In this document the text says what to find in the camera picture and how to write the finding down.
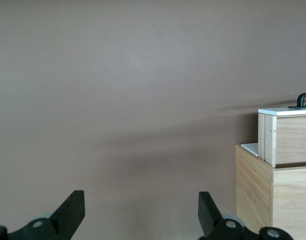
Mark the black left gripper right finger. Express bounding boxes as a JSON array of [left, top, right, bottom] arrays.
[[197, 191, 293, 240]]

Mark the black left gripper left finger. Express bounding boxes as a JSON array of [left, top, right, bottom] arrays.
[[0, 189, 86, 240]]

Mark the white-fronted wooden drawer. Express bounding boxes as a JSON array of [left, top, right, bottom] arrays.
[[257, 105, 306, 169]]

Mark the black metal drawer handle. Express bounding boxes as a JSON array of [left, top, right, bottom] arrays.
[[288, 91, 306, 110]]

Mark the light wooden drawer cabinet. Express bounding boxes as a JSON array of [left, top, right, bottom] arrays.
[[234, 142, 306, 240]]

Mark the brown table cover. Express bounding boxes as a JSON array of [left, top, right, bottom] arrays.
[[0, 0, 306, 240]]

